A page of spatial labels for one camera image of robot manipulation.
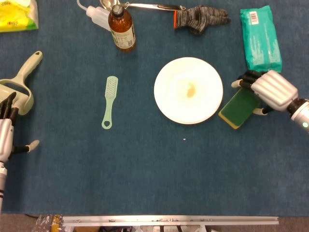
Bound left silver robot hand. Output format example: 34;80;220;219
0;91;40;161

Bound white plastic squeeze bottle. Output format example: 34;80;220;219
76;0;112;31

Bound teal table mat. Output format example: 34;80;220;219
0;0;309;217

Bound sage green lint roller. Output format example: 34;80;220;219
0;50;43;116

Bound green wet wipes pack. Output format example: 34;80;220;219
239;5;282;73

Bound light green plastic brush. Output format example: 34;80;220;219
101;75;119;130

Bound grey knit work glove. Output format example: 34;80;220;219
173;5;231;37

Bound yellow tissue pack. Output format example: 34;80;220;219
0;0;39;33

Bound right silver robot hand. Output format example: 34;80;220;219
231;70;300;116

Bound metal ladle with black handle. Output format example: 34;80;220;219
99;0;186;12

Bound aluminium profile rail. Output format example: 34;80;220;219
62;216;279;227

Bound clear plastic bag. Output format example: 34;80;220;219
31;214;64;232

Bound amber bottle with black cap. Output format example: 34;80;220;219
108;4;136;53

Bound white round plate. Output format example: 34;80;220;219
154;57;224;125

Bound green yellow sponge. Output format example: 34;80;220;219
218;87;263;130

